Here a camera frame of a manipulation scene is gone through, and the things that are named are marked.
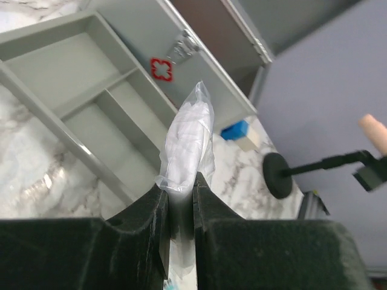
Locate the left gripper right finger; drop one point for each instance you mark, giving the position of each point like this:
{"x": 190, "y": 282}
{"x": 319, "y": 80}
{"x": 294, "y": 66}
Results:
{"x": 236, "y": 253}

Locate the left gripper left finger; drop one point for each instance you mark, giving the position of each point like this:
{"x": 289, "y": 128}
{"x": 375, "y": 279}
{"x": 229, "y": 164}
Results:
{"x": 127, "y": 251}

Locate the white gauze pack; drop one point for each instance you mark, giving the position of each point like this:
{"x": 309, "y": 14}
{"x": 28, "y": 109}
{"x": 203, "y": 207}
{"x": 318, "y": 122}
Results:
{"x": 188, "y": 150}

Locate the grey plastic tray insert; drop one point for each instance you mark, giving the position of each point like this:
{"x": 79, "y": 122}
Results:
{"x": 84, "y": 84}

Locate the grey metal case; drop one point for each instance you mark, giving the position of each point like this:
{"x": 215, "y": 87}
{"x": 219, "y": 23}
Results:
{"x": 184, "y": 42}

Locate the blue white small box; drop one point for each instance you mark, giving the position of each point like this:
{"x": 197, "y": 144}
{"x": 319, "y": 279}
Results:
{"x": 243, "y": 135}

